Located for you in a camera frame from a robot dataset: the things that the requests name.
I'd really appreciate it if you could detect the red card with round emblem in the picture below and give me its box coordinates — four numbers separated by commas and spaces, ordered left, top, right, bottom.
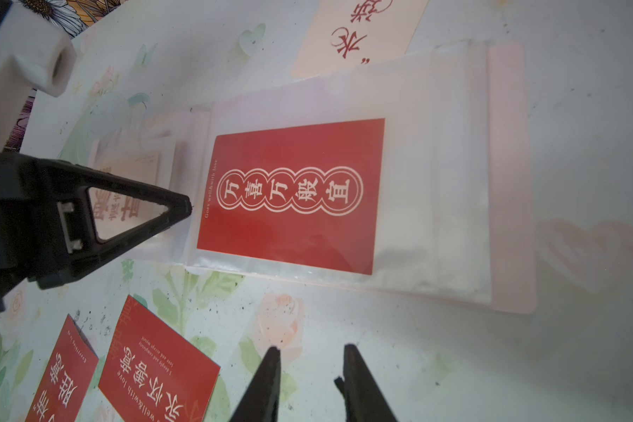
195, 119, 385, 275

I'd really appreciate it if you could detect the red landscape greeting card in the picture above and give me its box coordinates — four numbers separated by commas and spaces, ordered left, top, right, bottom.
98, 295, 220, 421

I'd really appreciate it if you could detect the small pink card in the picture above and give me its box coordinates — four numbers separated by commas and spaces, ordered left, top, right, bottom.
292, 0, 428, 78

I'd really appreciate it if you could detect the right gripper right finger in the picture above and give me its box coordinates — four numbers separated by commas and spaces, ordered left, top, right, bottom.
334, 344, 397, 422

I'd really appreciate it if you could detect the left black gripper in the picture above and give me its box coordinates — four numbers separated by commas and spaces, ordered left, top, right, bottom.
0, 153, 193, 313

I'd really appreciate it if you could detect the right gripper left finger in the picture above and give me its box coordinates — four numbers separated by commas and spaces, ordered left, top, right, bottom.
230, 346, 281, 422

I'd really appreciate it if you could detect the red card with white characters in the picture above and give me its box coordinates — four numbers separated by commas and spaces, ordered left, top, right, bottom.
26, 316, 98, 422

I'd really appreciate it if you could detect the pink photo album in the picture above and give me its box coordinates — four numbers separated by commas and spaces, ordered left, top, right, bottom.
80, 41, 537, 315

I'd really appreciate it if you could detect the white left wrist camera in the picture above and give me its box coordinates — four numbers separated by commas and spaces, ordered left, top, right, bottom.
0, 1, 77, 151

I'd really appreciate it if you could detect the cream card with red characters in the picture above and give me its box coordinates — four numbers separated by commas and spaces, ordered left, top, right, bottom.
89, 152, 159, 240

